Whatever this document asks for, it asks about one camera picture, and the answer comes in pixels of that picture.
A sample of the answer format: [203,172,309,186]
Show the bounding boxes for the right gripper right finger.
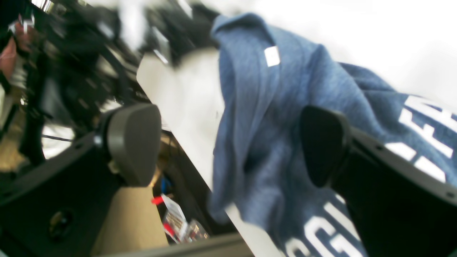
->
[299,106,457,257]

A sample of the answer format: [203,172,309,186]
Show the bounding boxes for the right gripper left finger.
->
[0,104,162,257]

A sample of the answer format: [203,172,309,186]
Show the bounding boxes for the dark blue T-shirt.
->
[209,14,456,257]

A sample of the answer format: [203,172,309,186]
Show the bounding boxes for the cardboard box under table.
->
[90,187,169,256]

